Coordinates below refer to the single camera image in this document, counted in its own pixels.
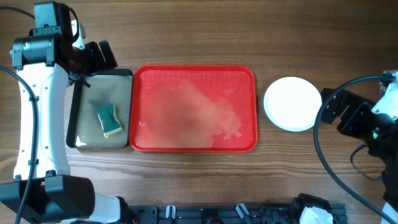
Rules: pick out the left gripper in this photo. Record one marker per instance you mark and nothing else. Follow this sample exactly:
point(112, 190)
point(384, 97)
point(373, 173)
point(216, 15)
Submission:
point(100, 64)

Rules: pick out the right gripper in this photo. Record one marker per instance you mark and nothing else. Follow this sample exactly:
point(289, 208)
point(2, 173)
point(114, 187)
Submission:
point(342, 100)

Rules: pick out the white plate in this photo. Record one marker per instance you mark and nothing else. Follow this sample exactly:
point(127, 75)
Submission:
point(292, 104)

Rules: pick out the green yellow sponge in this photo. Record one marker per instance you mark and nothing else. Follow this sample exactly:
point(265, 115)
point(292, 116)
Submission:
point(108, 119)

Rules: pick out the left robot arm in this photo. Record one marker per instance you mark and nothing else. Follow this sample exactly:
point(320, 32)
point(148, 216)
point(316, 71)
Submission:
point(43, 189)

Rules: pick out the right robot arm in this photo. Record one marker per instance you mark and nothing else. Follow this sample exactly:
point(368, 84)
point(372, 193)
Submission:
point(386, 105)

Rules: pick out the black water tray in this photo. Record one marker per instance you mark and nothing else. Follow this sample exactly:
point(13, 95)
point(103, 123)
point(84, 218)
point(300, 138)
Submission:
point(112, 87)

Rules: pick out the red plastic tray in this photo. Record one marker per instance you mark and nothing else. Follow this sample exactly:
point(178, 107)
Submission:
point(193, 108)

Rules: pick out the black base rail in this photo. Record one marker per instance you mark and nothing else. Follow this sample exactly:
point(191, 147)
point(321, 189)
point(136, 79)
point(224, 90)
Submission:
point(277, 213)

